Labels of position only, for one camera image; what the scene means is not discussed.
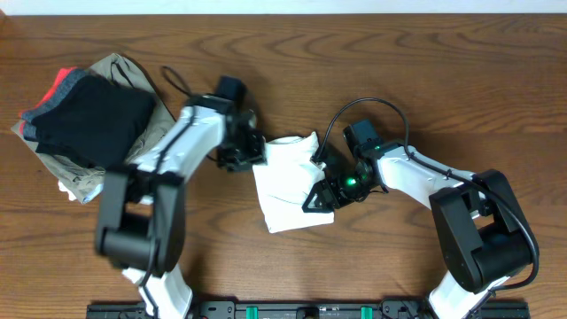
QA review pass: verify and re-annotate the grey blue folded garment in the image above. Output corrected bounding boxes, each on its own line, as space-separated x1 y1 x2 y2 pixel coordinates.
19 68 89 143

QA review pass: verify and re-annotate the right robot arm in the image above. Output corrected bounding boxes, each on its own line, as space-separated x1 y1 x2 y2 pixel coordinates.
302 139 540 318

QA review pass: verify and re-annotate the white folded garment bottom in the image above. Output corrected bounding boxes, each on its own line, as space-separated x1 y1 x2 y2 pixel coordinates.
58 181 103 204

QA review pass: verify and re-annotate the red folded garment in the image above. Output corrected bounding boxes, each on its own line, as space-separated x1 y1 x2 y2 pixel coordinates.
18 66 77 134

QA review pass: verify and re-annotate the white printed t-shirt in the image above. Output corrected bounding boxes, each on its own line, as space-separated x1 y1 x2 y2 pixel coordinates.
252 132 334 234

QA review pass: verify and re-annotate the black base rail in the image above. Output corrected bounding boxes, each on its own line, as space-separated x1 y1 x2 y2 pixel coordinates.
86 299 531 319

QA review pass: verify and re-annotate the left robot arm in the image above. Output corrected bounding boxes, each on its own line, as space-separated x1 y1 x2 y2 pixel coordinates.
87 93 264 318

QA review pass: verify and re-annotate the khaki folded garment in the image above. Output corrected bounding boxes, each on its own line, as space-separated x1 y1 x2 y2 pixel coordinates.
12 53 175 188

